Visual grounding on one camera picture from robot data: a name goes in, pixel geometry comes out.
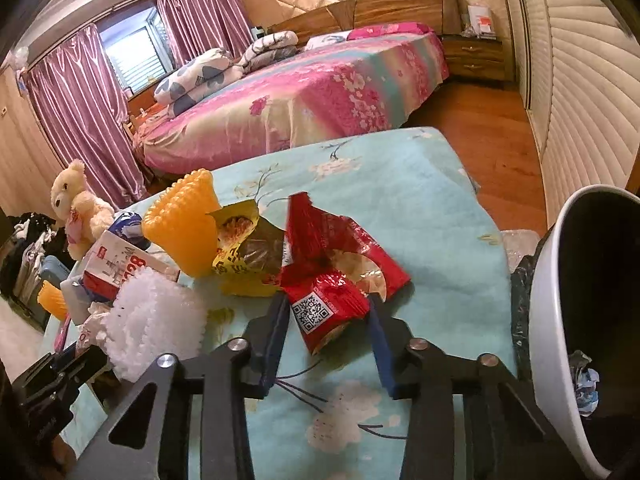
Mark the white pillow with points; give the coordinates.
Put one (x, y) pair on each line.
(327, 40)

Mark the narrow pink satin curtain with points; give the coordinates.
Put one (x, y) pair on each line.
(200, 15)

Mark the light wooden cabinet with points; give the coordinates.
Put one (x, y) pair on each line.
(25, 150)

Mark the folded grey floral quilt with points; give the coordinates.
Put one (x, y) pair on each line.
(270, 50)

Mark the yellow snack wrapper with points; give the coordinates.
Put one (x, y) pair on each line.
(240, 255)

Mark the red snack wrapper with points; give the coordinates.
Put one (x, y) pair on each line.
(325, 260)

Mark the large orange ribbed cup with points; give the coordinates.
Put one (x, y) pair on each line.
(185, 225)

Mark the bed with pink floral sheet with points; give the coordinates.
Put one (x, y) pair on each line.
(310, 105)

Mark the white trash bin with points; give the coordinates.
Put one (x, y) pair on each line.
(550, 310)

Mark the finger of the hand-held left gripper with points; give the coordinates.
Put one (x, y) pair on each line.
(80, 362)

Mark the wide pink satin curtain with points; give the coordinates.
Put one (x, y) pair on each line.
(80, 110)

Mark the folded quilt with blue hearts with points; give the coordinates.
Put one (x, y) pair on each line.
(200, 77)

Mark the clear plastic bag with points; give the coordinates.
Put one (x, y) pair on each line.
(520, 242)

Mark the light blue floral blanket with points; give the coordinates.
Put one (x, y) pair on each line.
(400, 210)

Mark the white and orange packet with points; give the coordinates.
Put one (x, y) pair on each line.
(482, 22)

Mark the cream teddy bear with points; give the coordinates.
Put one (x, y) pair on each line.
(80, 205)

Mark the small orange ribbed cup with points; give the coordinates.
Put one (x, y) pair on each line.
(52, 300)

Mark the small wooden bedside table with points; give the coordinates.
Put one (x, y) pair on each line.
(142, 112)

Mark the crumpled paper ball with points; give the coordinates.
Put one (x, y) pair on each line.
(585, 385)

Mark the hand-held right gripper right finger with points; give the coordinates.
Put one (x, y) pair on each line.
(378, 347)

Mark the red and white carton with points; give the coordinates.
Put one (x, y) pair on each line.
(120, 265)

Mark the blue suitcase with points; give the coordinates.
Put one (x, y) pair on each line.
(52, 270)

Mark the window with blinds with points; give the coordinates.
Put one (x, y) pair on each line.
(130, 50)

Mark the blue plastic packet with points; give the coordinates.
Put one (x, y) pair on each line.
(127, 225)

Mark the wooden headboard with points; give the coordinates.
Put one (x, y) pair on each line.
(390, 7)

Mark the wooden nightstand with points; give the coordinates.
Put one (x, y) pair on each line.
(472, 60)

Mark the cream louvered wardrobe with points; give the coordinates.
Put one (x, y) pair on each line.
(590, 85)

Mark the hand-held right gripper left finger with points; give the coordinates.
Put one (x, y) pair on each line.
(277, 332)

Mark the pink pillow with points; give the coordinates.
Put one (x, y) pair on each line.
(390, 31)

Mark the white crumpled wrapper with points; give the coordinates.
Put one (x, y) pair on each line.
(92, 330)

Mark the white foam net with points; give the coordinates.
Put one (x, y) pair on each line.
(150, 320)

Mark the pile of clothes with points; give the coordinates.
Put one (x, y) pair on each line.
(27, 240)

